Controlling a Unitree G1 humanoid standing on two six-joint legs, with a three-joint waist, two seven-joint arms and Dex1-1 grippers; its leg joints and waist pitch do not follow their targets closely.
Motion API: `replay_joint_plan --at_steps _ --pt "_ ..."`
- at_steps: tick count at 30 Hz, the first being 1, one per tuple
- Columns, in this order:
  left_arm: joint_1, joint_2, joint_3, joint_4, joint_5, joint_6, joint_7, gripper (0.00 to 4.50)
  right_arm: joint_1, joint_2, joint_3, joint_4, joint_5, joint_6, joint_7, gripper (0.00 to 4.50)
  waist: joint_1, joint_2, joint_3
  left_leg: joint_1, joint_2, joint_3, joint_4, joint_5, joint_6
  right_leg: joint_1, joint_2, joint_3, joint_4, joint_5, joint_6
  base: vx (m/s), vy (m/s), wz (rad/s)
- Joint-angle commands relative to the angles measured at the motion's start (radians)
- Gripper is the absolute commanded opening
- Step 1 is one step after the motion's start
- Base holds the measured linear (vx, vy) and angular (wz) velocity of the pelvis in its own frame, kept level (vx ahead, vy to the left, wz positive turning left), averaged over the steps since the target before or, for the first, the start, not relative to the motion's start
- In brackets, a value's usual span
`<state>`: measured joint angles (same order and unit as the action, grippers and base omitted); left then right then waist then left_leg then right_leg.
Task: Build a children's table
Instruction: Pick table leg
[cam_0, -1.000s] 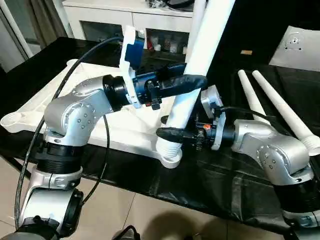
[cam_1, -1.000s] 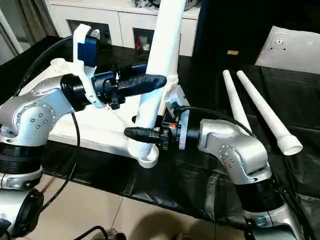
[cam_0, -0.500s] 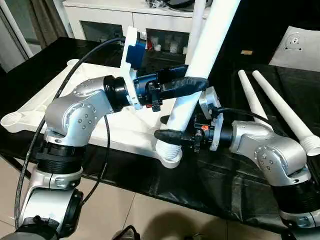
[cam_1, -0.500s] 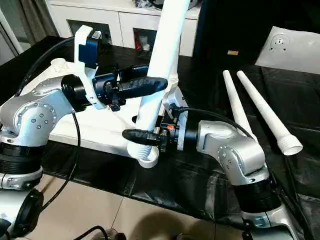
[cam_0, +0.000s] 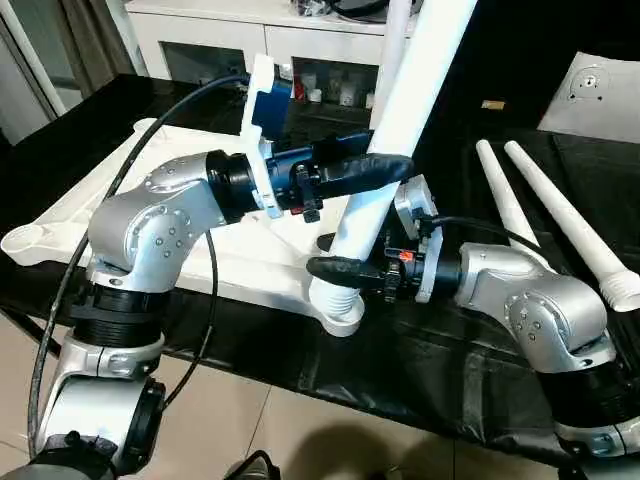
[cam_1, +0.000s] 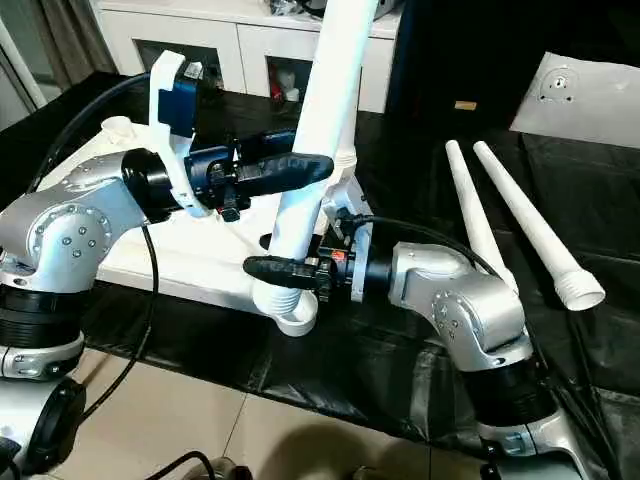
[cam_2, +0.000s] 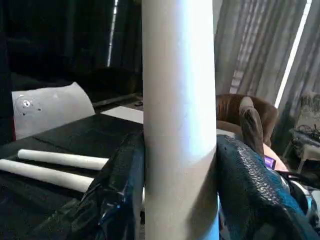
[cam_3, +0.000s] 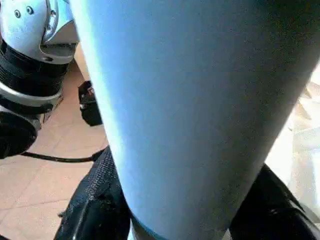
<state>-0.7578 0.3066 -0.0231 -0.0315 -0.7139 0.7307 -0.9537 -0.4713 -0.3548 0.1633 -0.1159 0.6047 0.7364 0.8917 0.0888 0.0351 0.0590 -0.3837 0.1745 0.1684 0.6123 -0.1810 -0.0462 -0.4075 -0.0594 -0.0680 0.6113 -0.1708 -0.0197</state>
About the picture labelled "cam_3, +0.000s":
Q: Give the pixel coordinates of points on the white plastic table leg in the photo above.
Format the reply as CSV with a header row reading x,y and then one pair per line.
x,y
200,100

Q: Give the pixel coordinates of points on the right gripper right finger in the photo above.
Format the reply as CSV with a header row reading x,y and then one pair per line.
x,y
275,217

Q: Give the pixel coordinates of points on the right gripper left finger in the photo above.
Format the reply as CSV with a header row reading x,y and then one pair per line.
x,y
100,200

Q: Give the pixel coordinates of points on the black boxy floor device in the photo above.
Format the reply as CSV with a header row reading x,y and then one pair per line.
x,y
91,110

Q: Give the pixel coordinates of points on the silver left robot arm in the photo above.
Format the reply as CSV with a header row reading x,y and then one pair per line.
x,y
25,37

